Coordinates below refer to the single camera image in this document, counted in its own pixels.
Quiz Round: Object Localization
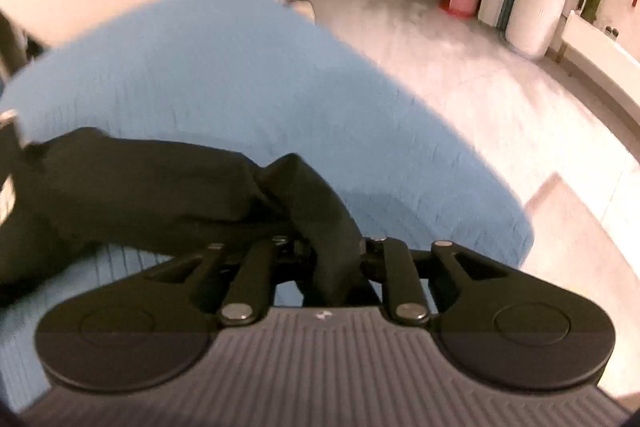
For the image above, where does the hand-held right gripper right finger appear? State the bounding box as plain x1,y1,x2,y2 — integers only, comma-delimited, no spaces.
361,236,509,326

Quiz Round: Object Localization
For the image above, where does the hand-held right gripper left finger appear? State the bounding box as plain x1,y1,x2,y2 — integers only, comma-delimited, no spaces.
145,236,317,326

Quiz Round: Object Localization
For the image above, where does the black and white striped shirt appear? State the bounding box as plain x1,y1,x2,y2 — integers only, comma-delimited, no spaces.
0,127,382,309

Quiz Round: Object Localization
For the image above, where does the striped black-sleeved shirt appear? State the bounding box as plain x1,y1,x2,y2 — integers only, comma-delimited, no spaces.
0,0,536,413

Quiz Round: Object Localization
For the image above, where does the white low bench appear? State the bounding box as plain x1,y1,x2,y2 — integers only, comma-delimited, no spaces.
559,11,640,128

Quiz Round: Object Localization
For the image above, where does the white planter pot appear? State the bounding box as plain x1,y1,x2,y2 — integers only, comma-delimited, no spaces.
504,0,569,60

